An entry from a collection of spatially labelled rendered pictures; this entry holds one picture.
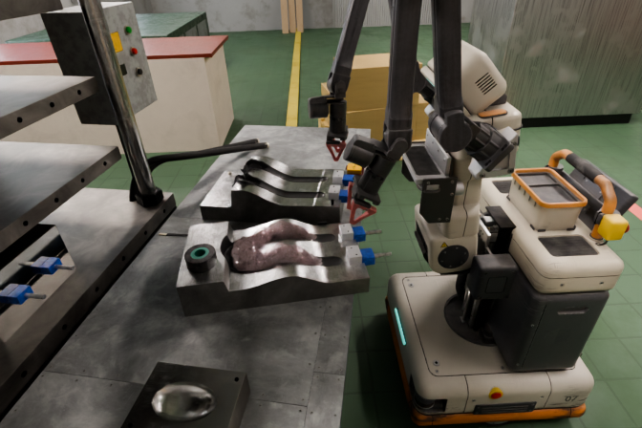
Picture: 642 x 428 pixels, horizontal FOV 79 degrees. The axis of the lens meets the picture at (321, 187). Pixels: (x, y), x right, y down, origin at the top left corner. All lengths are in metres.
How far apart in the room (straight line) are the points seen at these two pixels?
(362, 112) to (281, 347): 2.47
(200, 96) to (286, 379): 3.07
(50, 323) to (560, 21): 4.16
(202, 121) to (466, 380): 3.05
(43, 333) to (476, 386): 1.37
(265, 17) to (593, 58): 7.58
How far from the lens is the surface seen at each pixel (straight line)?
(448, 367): 1.66
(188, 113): 3.83
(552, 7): 4.24
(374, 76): 3.18
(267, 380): 0.98
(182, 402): 0.94
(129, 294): 1.26
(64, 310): 1.33
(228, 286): 1.07
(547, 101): 4.52
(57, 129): 4.38
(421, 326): 1.75
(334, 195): 1.32
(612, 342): 2.40
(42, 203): 1.34
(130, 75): 1.77
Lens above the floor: 1.61
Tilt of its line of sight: 31 degrees down
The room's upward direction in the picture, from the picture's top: 2 degrees counter-clockwise
